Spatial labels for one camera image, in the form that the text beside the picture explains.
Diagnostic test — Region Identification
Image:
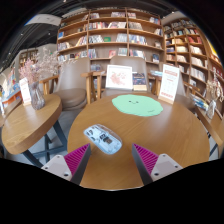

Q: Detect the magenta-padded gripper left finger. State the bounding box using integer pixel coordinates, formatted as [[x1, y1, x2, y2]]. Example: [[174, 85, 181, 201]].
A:
[[41, 143, 92, 185]]

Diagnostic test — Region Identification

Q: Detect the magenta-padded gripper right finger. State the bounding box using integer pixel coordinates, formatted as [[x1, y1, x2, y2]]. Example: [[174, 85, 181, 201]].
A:
[[131, 143, 184, 186]]

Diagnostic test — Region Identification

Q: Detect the transparent computer mouse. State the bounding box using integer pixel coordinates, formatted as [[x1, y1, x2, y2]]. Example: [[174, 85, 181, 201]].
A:
[[83, 123, 123, 155]]

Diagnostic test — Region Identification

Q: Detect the green cloud-shaped mouse pad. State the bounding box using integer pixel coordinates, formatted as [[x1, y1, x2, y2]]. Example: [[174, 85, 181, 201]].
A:
[[111, 94, 164, 118]]

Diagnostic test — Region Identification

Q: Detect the round wooden side table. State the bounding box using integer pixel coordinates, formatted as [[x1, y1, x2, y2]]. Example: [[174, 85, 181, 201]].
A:
[[194, 106, 224, 158], [0, 93, 69, 168], [0, 98, 23, 128]]

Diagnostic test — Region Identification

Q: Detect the beige armchair with wooden arms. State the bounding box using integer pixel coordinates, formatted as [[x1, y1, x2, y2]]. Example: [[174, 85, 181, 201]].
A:
[[87, 55, 158, 99], [39, 57, 92, 112], [156, 61, 198, 111]]

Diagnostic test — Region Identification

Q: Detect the glass vase with pink flowers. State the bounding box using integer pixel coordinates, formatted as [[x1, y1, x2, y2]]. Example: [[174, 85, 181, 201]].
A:
[[18, 46, 68, 111]]

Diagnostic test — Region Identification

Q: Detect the stack of colourful books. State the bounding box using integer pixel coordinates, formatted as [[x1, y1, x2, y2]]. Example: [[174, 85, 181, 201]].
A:
[[189, 93, 209, 111]]

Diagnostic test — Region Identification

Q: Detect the dark cover book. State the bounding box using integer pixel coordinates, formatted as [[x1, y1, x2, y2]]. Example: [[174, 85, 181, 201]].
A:
[[132, 72, 148, 92]]

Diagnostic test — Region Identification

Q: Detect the white and red table sign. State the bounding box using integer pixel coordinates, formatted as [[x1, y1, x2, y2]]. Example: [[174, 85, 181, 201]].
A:
[[157, 63, 181, 105]]

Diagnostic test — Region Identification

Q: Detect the glass vase with dried flowers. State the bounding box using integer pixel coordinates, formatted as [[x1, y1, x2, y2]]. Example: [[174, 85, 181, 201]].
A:
[[204, 71, 224, 120]]

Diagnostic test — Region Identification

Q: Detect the small white card sign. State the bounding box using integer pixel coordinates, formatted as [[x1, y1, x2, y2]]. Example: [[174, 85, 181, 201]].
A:
[[18, 77, 33, 107]]

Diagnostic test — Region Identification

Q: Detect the white framed red drawing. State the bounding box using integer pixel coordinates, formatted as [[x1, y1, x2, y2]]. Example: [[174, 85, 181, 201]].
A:
[[105, 64, 134, 91]]

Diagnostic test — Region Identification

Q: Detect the stack of blue books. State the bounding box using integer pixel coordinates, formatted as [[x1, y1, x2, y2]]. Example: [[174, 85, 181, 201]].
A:
[[149, 69, 164, 78]]

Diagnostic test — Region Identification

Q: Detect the small distant wooden bookshelf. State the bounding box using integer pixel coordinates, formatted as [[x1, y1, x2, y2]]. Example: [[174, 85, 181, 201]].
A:
[[18, 49, 38, 69]]

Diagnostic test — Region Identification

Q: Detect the tall curved wooden bookshelf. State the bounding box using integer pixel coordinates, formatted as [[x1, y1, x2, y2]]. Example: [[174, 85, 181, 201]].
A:
[[162, 18, 224, 111]]

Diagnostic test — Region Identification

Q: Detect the wide wooden bookshelf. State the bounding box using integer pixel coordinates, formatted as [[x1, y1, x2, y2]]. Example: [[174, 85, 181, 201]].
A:
[[56, 8, 165, 73]]

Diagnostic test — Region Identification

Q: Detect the white hanging ceiling sign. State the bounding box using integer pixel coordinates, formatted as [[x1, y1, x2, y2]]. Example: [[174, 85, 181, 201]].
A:
[[24, 13, 63, 27]]

